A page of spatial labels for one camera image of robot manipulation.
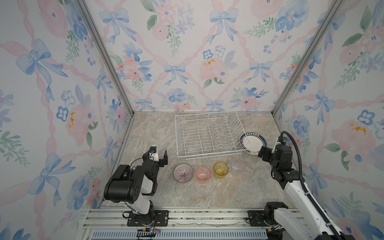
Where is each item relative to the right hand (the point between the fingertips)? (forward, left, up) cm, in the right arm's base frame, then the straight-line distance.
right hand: (271, 148), depth 82 cm
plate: (+14, +3, -15) cm, 21 cm away
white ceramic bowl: (-9, +49, -14) cm, 52 cm away
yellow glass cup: (-6, +26, -15) cm, 31 cm away
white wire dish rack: (+20, +36, -15) cm, 44 cm away
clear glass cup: (-5, +16, -15) cm, 22 cm away
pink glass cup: (-9, +37, -15) cm, 41 cm away
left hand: (+3, +64, -7) cm, 65 cm away
